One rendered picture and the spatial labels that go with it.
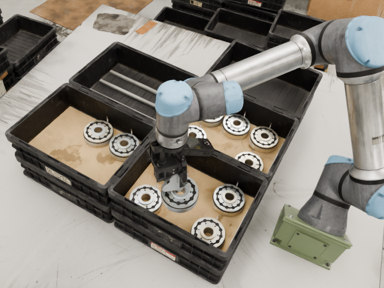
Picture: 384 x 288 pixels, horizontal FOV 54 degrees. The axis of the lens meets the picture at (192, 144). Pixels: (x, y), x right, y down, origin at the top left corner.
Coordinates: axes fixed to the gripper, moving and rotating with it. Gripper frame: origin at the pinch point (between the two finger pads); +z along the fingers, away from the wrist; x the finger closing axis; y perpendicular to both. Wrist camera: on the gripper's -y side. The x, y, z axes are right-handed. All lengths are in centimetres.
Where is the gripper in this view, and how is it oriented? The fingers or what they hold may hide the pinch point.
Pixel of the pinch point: (176, 182)
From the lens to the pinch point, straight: 106.4
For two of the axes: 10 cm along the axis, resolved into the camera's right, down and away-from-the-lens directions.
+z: -0.7, 6.3, 7.7
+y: -9.1, 2.7, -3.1
